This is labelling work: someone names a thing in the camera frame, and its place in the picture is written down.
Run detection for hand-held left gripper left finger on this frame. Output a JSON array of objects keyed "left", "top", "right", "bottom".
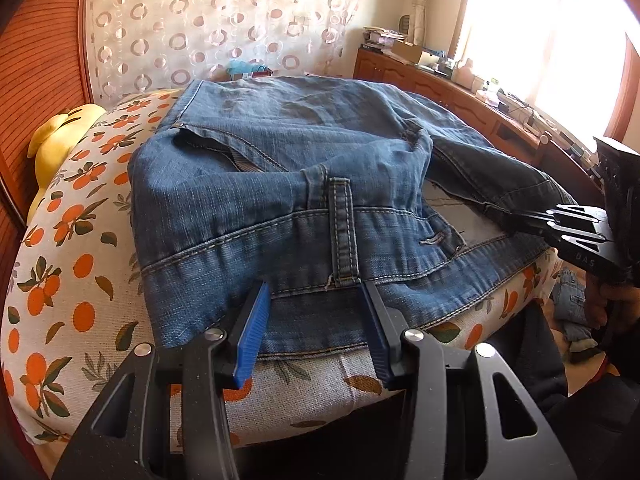
[{"left": 52, "top": 280, "right": 273, "bottom": 480}]

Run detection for blue denim pants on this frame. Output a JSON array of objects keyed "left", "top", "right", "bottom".
[{"left": 127, "top": 76, "right": 576, "bottom": 361}]

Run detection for wooden window cabinet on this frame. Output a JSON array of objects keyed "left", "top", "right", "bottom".
[{"left": 352, "top": 45, "right": 603, "bottom": 203}]

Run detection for crumpled light blue jeans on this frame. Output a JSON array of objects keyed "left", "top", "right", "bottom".
[{"left": 551, "top": 266, "right": 600, "bottom": 352}]

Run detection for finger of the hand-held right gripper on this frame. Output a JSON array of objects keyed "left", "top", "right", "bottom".
[
  {"left": 510, "top": 205, "right": 608, "bottom": 233},
  {"left": 547, "top": 221, "right": 615, "bottom": 242}
]

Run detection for sheer circle pattern curtain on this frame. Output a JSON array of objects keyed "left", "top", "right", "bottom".
[{"left": 82, "top": 0, "right": 368, "bottom": 107}]

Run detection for orange fruit print bed sheet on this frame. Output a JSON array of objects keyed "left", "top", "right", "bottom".
[{"left": 0, "top": 87, "right": 563, "bottom": 448}]

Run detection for stack of papers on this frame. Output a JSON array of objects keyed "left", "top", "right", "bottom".
[{"left": 361, "top": 26, "right": 408, "bottom": 52}]

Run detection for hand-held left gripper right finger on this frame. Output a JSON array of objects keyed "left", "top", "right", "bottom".
[{"left": 361, "top": 280, "right": 578, "bottom": 480}]

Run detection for person's right hand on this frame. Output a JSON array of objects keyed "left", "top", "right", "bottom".
[{"left": 585, "top": 281, "right": 640, "bottom": 350}]

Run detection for blue bag in carton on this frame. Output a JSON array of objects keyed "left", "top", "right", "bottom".
[{"left": 227, "top": 60, "right": 275, "bottom": 79}]

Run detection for yellow plush toy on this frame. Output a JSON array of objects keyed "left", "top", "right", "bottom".
[{"left": 27, "top": 104, "right": 108, "bottom": 223}]

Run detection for open cardboard box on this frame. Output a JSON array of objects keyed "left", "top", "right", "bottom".
[{"left": 391, "top": 40, "right": 425, "bottom": 64}]

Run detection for wooden framed window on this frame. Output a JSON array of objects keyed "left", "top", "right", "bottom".
[{"left": 447, "top": 0, "right": 640, "bottom": 148}]

